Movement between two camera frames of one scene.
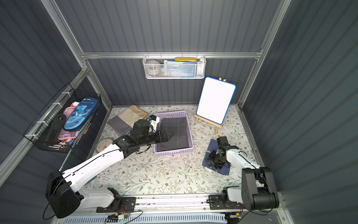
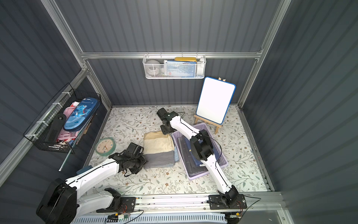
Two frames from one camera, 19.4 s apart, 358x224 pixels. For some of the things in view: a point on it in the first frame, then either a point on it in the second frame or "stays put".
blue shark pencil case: (81, 114) stays put
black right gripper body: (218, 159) to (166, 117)
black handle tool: (56, 129) stays put
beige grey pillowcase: (122, 124) to (158, 150)
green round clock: (103, 143) stays put
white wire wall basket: (175, 66) stays put
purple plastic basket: (177, 114) to (218, 148)
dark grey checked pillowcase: (179, 140) to (192, 170)
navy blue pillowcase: (214, 145) to (196, 162)
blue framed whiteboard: (216, 99) stays put
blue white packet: (180, 69) stays put
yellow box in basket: (185, 59) stays put
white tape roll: (153, 67) stays put
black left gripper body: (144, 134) to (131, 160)
